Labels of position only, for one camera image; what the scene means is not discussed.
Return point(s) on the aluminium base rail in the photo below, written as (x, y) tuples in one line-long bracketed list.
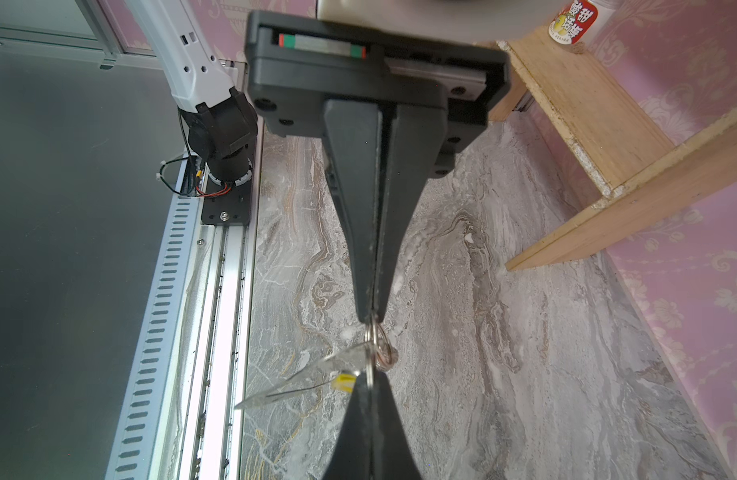
[(178, 419)]

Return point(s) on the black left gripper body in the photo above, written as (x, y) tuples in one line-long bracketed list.
[(297, 64)]

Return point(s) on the small bottle red label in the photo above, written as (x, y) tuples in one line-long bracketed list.
[(580, 22)]

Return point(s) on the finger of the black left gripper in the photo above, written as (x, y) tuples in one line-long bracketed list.
[(352, 142), (410, 142)]

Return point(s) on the yellow key tag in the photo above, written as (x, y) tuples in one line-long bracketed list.
[(344, 382)]

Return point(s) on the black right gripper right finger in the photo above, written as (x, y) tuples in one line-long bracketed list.
[(390, 456)]

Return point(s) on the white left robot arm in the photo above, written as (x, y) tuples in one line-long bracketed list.
[(391, 112)]

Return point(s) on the wooden two-tier shelf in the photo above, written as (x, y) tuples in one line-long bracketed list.
[(639, 173)]

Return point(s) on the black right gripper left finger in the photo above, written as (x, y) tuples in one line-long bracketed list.
[(351, 456)]

